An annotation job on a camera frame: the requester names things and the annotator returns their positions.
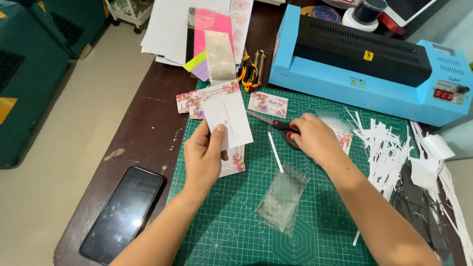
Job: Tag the person's left hand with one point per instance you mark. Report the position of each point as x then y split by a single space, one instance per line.
201 157

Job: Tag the person's right hand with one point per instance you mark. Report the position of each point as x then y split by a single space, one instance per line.
314 137

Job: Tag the person's right fingers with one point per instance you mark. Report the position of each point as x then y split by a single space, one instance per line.
301 129

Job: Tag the white floral printed card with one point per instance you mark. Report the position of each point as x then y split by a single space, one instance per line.
226 113

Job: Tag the white paper strip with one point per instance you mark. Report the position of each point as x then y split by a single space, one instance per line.
275 152

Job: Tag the floral card in plastic sleeve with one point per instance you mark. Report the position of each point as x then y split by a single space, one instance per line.
342 135

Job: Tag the floral photo thank-you card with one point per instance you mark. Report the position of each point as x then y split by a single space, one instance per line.
268 104

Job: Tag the green cutting mat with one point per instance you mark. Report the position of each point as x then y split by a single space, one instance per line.
281 192

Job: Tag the small clear plastic bag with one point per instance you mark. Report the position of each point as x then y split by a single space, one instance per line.
282 197

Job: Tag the stack of floral cards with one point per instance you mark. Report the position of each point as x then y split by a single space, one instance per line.
234 162

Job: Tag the orange black utility knife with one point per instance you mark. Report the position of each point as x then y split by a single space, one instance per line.
253 72

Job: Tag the blue black laminating machine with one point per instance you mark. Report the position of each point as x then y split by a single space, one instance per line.
366 66

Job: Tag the small photo card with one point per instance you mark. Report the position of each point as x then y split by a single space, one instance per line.
183 102
196 109

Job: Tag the stack of clear plastic sleeves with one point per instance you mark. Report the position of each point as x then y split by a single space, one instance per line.
220 57

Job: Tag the pile of white paper trimmings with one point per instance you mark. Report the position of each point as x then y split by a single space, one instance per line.
406 159

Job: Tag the round dark printed tin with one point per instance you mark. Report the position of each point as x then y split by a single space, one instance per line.
323 14

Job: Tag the printed photo sheet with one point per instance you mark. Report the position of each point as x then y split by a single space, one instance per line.
241 26

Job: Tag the yellow purple sticky notes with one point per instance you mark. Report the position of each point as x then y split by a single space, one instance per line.
197 66

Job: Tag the pink paper pack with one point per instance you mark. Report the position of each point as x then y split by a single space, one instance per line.
212 31

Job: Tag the dark grey plastic sheets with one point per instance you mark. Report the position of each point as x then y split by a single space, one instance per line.
421 214

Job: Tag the stack of white paper sheets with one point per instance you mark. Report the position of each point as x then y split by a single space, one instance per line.
177 29

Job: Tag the black smartphone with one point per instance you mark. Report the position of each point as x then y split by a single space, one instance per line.
122 216

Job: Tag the white wheeled cart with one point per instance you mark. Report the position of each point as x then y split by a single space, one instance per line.
129 11

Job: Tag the green storage crate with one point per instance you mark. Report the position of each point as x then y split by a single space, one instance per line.
37 66

